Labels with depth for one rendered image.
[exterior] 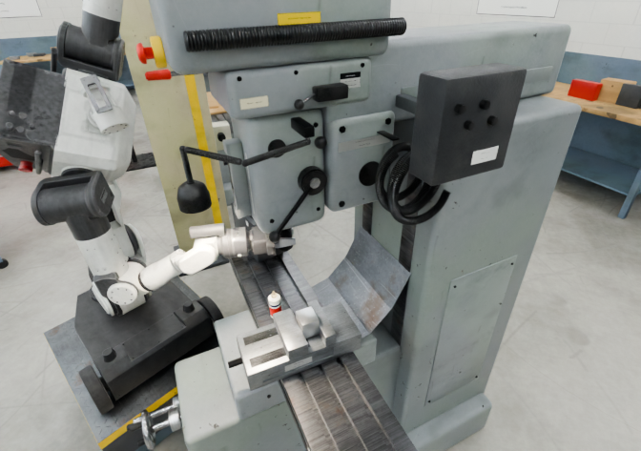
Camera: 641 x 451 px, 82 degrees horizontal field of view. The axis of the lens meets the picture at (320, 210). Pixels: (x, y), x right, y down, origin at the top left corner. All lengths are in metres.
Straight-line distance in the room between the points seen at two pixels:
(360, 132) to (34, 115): 0.79
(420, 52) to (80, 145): 0.88
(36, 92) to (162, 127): 1.59
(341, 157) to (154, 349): 1.21
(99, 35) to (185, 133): 1.56
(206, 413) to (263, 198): 0.77
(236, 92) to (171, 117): 1.91
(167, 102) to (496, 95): 2.19
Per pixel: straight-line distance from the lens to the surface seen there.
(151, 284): 1.19
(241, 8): 0.76
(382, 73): 0.93
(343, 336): 1.16
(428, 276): 1.19
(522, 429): 2.30
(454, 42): 1.05
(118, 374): 1.77
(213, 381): 1.45
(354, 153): 0.94
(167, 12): 0.74
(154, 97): 2.65
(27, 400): 2.73
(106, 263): 1.16
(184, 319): 1.81
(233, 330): 1.41
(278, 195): 0.91
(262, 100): 0.80
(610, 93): 4.56
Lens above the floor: 1.86
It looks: 31 degrees down
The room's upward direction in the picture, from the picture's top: 2 degrees counter-clockwise
